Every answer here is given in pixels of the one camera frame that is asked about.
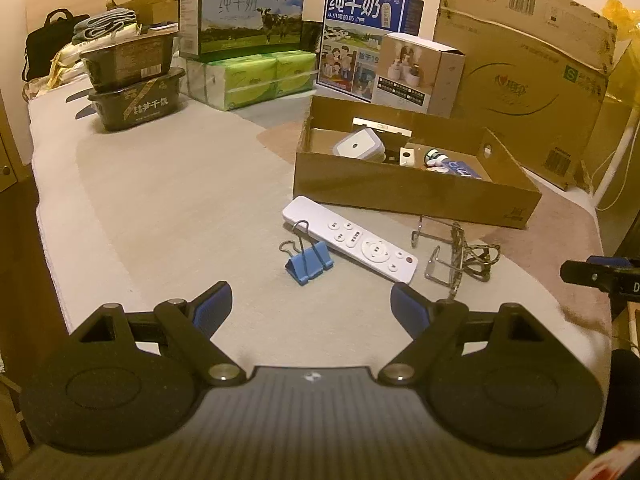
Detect blue tissue packet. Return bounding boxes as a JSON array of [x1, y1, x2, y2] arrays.
[[440, 160, 493, 181]]

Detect small brown cardboard box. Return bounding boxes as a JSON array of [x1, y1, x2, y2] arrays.
[[107, 0, 180, 26]]

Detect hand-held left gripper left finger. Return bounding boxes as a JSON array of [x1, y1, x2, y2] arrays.
[[67, 281, 245, 387]]

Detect green landscape milk box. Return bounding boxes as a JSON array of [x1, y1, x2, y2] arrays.
[[177, 0, 307, 61]]

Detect blue milk carton box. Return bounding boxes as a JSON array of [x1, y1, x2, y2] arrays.
[[316, 0, 425, 103]]

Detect wooden wardrobe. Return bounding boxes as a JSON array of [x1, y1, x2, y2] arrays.
[[0, 90, 36, 196]]

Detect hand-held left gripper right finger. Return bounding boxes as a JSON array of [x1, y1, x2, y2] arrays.
[[378, 282, 551, 386]]

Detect large cardboard box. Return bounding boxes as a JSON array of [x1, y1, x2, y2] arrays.
[[432, 0, 632, 192]]

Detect white fan stand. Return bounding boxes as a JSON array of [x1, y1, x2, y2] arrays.
[[592, 110, 640, 206]]

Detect white remote control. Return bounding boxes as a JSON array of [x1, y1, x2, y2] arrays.
[[282, 196, 418, 283]]

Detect shallow cardboard box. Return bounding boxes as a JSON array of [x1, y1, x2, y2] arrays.
[[292, 95, 543, 230]]

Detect metal wire rack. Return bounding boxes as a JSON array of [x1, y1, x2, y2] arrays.
[[411, 215, 502, 297]]

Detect white square night light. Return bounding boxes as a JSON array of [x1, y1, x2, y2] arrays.
[[332, 127, 386, 163]]

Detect yellow plastic bag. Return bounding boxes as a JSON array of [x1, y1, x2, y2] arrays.
[[600, 0, 640, 106]]

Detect grey folded towels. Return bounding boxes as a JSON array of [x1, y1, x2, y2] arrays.
[[71, 7, 138, 46]]

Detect black bag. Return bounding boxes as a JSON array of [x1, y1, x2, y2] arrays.
[[22, 9, 91, 83]]

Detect small white capped bottle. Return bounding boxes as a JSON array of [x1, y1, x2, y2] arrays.
[[424, 147, 451, 170]]

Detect blue binder clip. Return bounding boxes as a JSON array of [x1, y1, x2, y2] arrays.
[[279, 221, 335, 286]]

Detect beige brown patterned blanket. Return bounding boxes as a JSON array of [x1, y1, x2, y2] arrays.
[[27, 80, 613, 361]]

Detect torn cardboard piece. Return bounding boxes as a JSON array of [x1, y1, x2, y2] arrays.
[[575, 160, 597, 196]]

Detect green tissue pack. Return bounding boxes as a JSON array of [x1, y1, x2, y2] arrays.
[[274, 51, 317, 97], [186, 55, 278, 112]]

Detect brown board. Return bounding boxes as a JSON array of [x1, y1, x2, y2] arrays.
[[25, 0, 181, 28]]

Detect white appliance box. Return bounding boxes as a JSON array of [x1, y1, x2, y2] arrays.
[[371, 31, 466, 118]]

